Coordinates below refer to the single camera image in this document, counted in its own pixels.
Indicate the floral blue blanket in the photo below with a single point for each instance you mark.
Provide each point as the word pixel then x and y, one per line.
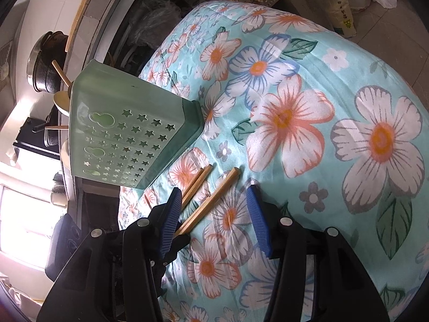
pixel 318 124

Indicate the grey concrete counter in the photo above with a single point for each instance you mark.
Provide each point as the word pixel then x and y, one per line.
pixel 100 16

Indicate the beige spoon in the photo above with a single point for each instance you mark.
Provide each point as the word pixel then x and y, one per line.
pixel 62 101

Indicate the wooden cutting board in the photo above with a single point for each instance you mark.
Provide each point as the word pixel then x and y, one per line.
pixel 82 10

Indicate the black pot with steel lid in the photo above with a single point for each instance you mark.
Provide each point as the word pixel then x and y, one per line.
pixel 45 63

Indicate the green plastic utensil holder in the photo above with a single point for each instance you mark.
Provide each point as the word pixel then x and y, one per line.
pixel 134 124

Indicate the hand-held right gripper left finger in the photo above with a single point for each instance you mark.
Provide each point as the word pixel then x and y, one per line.
pixel 171 214

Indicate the clear bag of noodles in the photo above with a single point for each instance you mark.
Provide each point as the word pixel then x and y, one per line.
pixel 154 20

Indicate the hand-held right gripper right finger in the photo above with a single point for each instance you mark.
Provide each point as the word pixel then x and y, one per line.
pixel 258 221

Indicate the white rice sack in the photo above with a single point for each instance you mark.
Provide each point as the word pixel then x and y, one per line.
pixel 338 6

